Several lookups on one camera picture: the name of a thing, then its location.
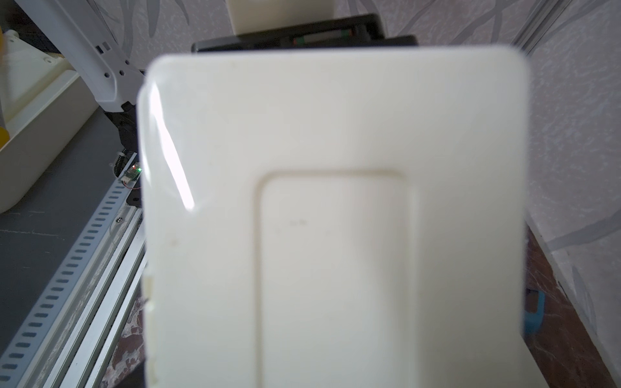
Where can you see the cream wrap dispenser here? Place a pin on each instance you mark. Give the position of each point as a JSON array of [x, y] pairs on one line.
[[336, 218], [44, 103]]

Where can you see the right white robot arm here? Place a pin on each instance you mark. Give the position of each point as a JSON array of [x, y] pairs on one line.
[[82, 37]]

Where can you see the blue garden hand rake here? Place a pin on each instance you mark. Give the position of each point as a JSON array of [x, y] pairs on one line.
[[534, 311]]

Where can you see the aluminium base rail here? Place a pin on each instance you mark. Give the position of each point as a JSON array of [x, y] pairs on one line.
[[72, 252]]

